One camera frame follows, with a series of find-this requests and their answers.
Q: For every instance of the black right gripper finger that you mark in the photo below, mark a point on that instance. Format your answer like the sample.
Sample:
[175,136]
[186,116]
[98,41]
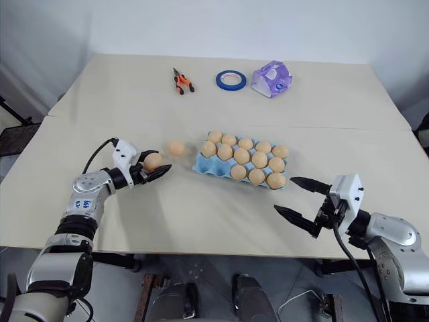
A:
[296,216]
[311,185]

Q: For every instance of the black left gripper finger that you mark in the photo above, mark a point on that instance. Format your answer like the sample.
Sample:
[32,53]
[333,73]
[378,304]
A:
[159,171]
[143,155]

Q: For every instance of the black stand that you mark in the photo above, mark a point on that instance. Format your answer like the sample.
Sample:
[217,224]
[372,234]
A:
[15,134]

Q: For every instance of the dark rounded shape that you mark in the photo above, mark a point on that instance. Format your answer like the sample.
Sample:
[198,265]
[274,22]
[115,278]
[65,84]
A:
[249,295]

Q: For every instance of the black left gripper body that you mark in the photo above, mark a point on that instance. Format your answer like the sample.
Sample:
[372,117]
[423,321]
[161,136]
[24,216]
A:
[136,174]

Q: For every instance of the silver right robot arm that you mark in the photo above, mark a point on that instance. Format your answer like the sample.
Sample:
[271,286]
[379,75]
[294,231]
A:
[399,234]

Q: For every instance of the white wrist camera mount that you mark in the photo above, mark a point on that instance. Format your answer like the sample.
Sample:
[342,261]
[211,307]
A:
[350,191]
[124,151]

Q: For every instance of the tan egg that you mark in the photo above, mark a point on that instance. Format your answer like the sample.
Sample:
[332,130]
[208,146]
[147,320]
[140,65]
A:
[276,181]
[176,148]
[256,176]
[229,139]
[153,161]
[209,149]
[277,164]
[241,155]
[259,159]
[225,152]
[239,172]
[245,143]
[214,136]
[280,151]
[263,146]

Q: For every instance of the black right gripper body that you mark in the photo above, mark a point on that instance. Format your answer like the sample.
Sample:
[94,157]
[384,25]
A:
[330,214]

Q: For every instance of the black table bracket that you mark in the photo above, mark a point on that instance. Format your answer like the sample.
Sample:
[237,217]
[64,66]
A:
[117,261]
[338,266]

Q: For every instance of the purple white tissue pack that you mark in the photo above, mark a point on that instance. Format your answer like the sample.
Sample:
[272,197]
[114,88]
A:
[268,78]

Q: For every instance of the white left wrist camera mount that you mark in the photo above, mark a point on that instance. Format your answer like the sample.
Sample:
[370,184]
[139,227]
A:
[124,151]

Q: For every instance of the rusty brown metal bar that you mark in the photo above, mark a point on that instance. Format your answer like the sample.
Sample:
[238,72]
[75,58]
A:
[149,295]
[333,307]

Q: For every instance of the blue tape roll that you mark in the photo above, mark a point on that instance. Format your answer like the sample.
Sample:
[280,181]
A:
[221,84]

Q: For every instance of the black chair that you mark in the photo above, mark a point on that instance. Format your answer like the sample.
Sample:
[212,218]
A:
[423,131]

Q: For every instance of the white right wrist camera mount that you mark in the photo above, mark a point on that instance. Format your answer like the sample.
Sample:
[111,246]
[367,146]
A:
[350,191]

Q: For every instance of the blue egg carton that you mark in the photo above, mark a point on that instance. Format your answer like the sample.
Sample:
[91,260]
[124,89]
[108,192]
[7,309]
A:
[207,166]

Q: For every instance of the orange black pliers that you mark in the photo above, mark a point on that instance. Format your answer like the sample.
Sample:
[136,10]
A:
[182,84]

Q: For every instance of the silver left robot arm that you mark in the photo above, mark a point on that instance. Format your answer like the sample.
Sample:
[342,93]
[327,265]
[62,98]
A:
[83,188]

